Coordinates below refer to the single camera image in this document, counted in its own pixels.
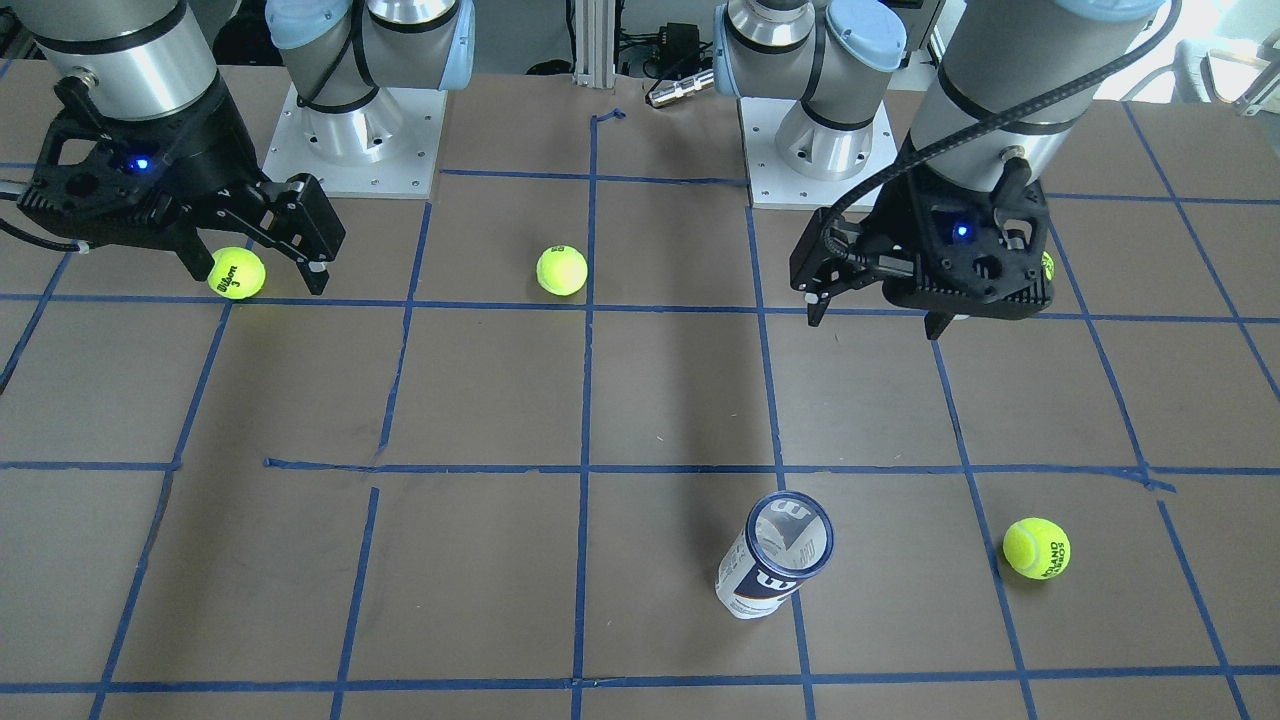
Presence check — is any white blue tennis ball can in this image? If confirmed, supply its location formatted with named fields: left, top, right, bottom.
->
left=714, top=489, right=835, bottom=620

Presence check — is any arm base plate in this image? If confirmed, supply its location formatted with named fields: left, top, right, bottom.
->
left=262, top=86, right=449, bottom=201
left=739, top=97, right=899, bottom=211

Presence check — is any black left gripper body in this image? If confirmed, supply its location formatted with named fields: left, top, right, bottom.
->
left=858, top=160, right=1055, bottom=322

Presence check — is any aluminium frame post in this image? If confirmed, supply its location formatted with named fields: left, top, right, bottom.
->
left=566, top=0, right=620, bottom=90

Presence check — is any tennis ball with Roland print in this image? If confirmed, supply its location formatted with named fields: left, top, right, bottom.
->
left=1001, top=518, right=1073, bottom=582

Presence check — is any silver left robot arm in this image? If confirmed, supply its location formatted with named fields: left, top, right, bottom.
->
left=713, top=1, right=1181, bottom=340

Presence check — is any tennis ball with Wilson print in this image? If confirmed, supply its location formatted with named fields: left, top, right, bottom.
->
left=206, top=247, right=268, bottom=300

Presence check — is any tennis ball centre table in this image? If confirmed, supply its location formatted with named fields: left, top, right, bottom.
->
left=535, top=245, right=589, bottom=297

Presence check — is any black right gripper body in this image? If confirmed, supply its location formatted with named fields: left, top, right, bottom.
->
left=17, top=76, right=266, bottom=254

